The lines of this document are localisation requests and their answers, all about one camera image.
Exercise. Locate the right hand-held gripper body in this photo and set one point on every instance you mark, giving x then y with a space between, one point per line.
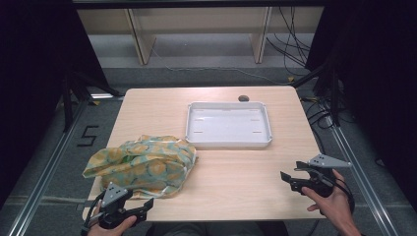
323 177

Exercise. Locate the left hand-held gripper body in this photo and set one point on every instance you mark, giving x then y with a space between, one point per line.
113 201

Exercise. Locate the citrus print cloth bag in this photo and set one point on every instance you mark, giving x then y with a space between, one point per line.
154 167

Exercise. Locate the person's right hand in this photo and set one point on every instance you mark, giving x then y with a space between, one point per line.
332 203

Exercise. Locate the person's left hand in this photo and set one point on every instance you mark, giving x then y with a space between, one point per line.
109 230

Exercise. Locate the black metal stand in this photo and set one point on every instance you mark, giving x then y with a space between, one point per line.
332 95
70 98

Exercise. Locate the white plastic tray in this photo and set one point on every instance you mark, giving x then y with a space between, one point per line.
228 124

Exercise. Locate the dark round table grommet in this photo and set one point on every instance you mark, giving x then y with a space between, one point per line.
243 98

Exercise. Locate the beige wooden shelf unit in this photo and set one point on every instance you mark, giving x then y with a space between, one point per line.
200 23

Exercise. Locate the aluminium floor rail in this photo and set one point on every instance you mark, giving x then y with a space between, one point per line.
46 170
364 177

